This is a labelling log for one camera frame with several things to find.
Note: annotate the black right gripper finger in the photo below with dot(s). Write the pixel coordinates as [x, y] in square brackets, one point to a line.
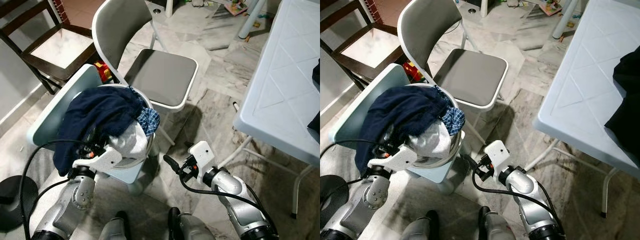
[172, 164]
[471, 163]

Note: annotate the navy blue garment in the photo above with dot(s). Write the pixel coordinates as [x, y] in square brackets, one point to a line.
[395, 115]
[95, 115]

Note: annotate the black garment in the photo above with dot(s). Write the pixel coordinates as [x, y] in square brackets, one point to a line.
[316, 130]
[627, 115]

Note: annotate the steel basin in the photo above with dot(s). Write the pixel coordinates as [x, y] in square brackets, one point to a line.
[440, 161]
[135, 161]

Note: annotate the white garment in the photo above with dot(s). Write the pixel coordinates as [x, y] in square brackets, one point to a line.
[131, 140]
[435, 140]

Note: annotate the blue plaid cloth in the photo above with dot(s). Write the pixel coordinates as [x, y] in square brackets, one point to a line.
[454, 120]
[149, 121]

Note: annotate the pale blue plastic chair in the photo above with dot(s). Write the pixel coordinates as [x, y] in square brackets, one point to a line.
[350, 115]
[50, 115]

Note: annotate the robot right leg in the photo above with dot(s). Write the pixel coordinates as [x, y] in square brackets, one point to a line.
[187, 227]
[495, 227]

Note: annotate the dark wooden chair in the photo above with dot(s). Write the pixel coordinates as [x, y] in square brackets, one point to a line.
[65, 76]
[370, 75]

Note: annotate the red yellow toy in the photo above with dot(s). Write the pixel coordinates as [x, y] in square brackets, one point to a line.
[412, 71]
[103, 72]

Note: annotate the black round stand base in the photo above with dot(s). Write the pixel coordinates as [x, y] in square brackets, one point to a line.
[15, 200]
[326, 200]

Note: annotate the grey folding chair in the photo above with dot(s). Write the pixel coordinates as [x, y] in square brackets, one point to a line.
[470, 75]
[160, 75]

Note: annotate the white plastic folding table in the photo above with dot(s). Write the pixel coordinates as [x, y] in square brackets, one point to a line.
[285, 75]
[590, 75]

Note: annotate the red brick pattern panel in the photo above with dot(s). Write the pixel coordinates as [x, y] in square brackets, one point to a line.
[60, 10]
[372, 10]

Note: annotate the thin white furniture leg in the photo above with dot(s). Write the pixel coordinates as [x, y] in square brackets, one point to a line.
[483, 7]
[169, 7]

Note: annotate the thick white furniture leg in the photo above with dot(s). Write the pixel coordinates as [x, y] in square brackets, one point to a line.
[565, 20]
[251, 20]

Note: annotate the colourful picture book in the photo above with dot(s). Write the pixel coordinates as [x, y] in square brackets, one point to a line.
[550, 7]
[236, 7]

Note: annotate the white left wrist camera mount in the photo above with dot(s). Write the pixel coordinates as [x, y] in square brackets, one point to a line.
[100, 159]
[397, 159]

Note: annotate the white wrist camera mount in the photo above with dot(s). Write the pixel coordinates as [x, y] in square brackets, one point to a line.
[202, 155]
[497, 154]
[100, 159]
[397, 159]

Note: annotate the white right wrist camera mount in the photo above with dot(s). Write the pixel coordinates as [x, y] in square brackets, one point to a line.
[202, 155]
[497, 154]

